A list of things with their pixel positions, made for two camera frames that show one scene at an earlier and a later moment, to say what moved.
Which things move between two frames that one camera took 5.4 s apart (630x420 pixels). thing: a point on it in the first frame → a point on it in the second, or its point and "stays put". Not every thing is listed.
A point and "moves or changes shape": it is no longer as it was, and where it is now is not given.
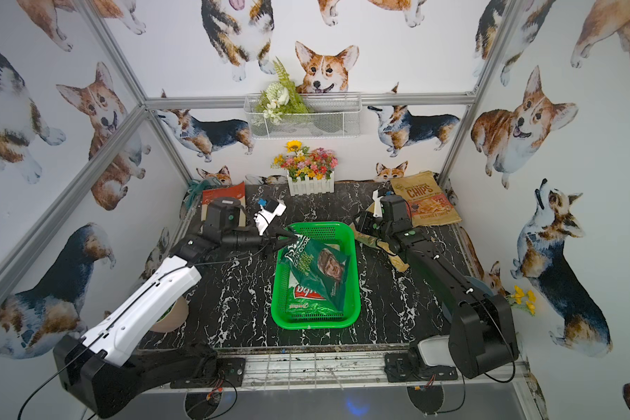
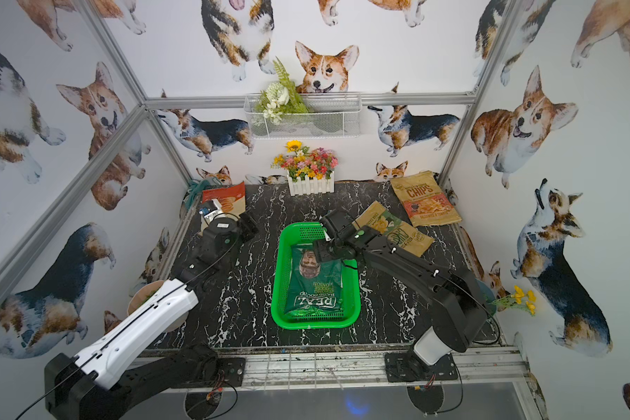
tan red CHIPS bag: [429, 202] stays put
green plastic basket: [339, 236] stays put
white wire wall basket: [332, 115] stays put
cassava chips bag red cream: [235, 191] stays put
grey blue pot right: [479, 284] stays put
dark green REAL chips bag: [324, 265] moves or changes shape
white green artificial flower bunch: [281, 98] stays put
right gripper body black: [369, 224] → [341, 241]
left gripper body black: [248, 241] → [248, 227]
